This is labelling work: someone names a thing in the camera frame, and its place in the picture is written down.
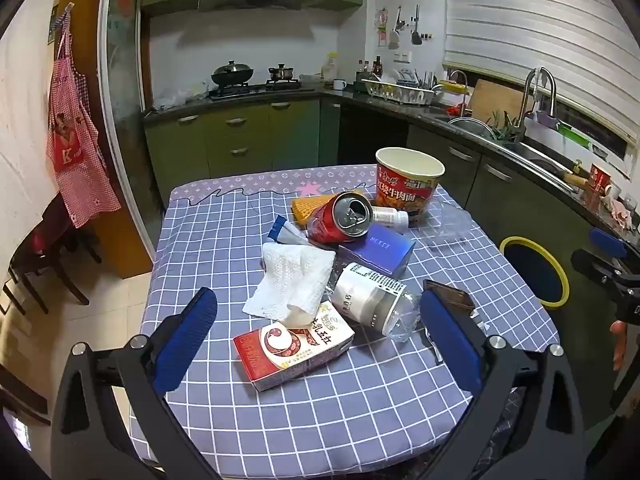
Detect yellow-rimmed trash bin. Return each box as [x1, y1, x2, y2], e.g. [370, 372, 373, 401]
[499, 236, 571, 308]

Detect person's right hand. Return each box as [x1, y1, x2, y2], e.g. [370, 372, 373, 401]
[610, 320, 629, 372]

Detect red noodle cup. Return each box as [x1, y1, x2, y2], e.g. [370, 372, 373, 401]
[589, 162, 621, 196]

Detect black wok with lid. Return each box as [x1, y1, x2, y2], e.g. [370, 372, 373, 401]
[211, 60, 254, 87]

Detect wooden cutting board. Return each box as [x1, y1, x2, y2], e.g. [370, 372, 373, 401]
[470, 79, 536, 123]

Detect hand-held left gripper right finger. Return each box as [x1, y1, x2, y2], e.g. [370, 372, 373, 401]
[410, 290, 591, 480]

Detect red soda can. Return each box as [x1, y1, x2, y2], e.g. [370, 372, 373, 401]
[306, 191, 373, 245]

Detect sauce bottles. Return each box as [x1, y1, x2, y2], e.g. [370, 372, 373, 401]
[357, 56, 386, 81]

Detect green base cabinets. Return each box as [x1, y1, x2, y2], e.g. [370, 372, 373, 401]
[144, 97, 616, 311]

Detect small white bottle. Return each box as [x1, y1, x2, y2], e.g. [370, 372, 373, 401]
[370, 206, 410, 227]

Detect brown snack wrapper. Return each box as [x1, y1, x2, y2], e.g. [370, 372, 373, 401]
[420, 278, 488, 366]

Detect dark wooden chair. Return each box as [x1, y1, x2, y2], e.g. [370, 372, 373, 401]
[0, 195, 103, 316]

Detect clear bottle with white label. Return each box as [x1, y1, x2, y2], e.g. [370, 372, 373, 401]
[325, 261, 423, 343]

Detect blue and white packet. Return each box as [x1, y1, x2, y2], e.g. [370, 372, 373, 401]
[267, 214, 313, 246]

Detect dish rack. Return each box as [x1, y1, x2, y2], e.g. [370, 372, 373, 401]
[361, 72, 443, 106]

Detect instant noodle cup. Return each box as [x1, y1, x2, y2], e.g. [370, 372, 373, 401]
[375, 146, 446, 224]

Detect white window blind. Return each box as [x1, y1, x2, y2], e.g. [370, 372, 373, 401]
[442, 0, 640, 136]

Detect green vegetables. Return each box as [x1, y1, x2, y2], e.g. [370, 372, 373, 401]
[487, 110, 526, 141]

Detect blue checkered tablecloth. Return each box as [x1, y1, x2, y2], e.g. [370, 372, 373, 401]
[129, 164, 561, 466]

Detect gas stove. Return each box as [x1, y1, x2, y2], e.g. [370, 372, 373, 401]
[207, 80, 303, 100]

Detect pink cloth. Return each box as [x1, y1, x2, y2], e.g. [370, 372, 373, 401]
[607, 195, 638, 231]

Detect white paper towel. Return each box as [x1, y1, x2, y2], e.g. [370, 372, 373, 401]
[242, 241, 337, 322]

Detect hanging kitchen utensils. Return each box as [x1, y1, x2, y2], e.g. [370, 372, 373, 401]
[389, 5, 422, 51]

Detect red checkered apron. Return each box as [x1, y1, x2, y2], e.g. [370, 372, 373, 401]
[46, 2, 122, 228]

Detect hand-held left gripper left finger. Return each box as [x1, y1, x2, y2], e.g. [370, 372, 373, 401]
[50, 287, 221, 480]

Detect red and white milk carton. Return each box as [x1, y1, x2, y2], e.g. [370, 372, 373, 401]
[232, 300, 356, 392]

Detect steel faucet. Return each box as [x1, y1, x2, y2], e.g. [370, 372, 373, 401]
[517, 66, 558, 131]

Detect clear plastic cup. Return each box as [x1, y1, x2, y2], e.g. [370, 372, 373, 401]
[425, 195, 473, 251]

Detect blue cardboard box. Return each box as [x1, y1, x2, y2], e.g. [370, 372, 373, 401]
[337, 225, 417, 281]

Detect metal colander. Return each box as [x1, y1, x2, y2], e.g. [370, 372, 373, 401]
[447, 116, 498, 141]

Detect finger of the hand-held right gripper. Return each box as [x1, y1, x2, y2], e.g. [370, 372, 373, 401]
[589, 227, 632, 262]
[571, 249, 640, 293]

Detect steel sink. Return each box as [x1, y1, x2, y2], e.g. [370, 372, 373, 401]
[500, 140, 576, 181]

